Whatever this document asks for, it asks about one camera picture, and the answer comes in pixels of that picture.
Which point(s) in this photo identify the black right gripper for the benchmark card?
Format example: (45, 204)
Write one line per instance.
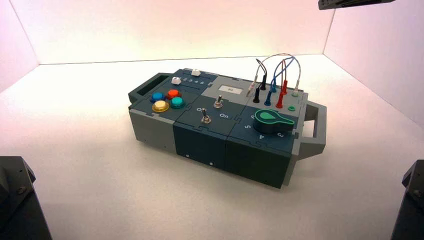
(351, 2)

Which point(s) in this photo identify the teal rotary knob green pointer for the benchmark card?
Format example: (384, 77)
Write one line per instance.
(270, 123)

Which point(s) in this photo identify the grey and teal control box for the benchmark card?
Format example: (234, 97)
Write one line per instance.
(198, 145)

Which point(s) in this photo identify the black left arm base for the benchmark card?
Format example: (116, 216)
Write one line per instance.
(16, 205)

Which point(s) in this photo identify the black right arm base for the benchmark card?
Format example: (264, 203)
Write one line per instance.
(412, 212)

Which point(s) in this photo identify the green banana socket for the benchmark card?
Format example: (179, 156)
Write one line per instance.
(294, 95)
(291, 108)

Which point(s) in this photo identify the small white display screen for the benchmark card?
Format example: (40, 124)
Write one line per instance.
(231, 89)

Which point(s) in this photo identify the white slider cap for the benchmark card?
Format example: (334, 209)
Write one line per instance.
(176, 81)
(196, 72)

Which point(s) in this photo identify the red round push button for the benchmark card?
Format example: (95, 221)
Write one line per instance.
(173, 93)

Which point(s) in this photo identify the teal round push button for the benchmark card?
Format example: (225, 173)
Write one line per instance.
(177, 101)

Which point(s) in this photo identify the blue round push button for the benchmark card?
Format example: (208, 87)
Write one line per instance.
(157, 96)

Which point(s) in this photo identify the yellow round push button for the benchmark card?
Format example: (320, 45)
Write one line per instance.
(160, 105)

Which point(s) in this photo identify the metal toggle switch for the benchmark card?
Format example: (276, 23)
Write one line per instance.
(205, 118)
(218, 103)

